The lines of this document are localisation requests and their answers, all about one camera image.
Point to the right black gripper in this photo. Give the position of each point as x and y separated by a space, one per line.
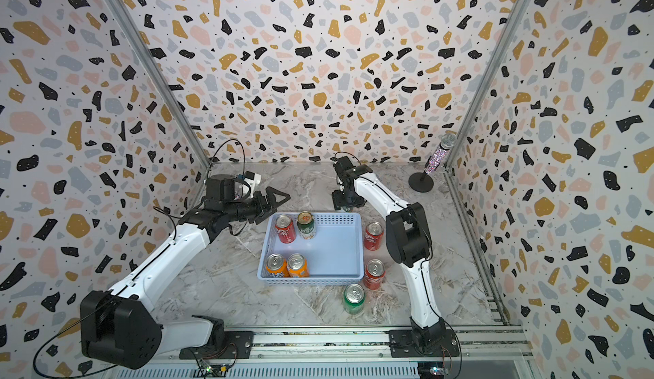
337 203

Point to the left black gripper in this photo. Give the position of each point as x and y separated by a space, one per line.
264 209

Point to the red cola can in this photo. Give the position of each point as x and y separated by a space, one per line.
374 274
285 229
373 234

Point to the green soda can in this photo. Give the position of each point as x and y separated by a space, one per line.
354 298

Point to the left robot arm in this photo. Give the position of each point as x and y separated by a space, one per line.
117 325

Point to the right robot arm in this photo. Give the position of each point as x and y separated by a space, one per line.
408 241

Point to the light blue plastic basket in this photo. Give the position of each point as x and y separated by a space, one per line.
335 255

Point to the orange soda can front left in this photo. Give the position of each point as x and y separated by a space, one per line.
276 266

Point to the orange soda can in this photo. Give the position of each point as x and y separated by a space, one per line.
276 266
297 266

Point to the glitter microphone on stand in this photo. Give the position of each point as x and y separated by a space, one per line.
422 182

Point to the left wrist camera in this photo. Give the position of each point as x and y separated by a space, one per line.
228 188

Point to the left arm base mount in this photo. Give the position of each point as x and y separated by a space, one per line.
231 345

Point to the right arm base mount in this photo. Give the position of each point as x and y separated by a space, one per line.
404 344

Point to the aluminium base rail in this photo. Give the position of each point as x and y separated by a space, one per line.
351 351

